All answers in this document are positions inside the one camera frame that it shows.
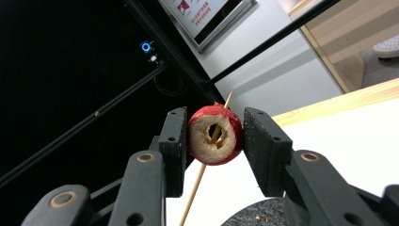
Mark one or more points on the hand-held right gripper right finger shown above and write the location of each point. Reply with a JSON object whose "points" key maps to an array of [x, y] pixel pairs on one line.
{"points": [[266, 150]]}

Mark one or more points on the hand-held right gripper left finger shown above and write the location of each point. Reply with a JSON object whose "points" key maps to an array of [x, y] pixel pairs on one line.
{"points": [[174, 150]]}

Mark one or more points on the red cored hawthorn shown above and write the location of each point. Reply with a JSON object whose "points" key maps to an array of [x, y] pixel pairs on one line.
{"points": [[200, 150]]}

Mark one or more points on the thin bamboo skewer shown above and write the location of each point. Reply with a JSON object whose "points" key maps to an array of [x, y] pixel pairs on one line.
{"points": [[194, 188]]}

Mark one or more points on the black round plate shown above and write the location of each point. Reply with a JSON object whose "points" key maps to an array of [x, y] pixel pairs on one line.
{"points": [[260, 213]]}

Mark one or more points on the white cabinet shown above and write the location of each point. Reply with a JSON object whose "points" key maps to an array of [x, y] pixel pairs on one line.
{"points": [[282, 78]]}

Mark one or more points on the light wooden table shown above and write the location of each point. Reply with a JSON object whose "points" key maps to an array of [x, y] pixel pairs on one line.
{"points": [[345, 102]]}

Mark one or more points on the black device with blue light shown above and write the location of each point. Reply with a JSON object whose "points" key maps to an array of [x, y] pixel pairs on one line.
{"points": [[147, 48]]}

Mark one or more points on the white framed poster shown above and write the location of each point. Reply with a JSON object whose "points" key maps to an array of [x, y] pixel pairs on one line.
{"points": [[204, 15]]}

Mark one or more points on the black metal frame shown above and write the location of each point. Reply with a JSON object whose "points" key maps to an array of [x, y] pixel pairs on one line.
{"points": [[266, 44]]}

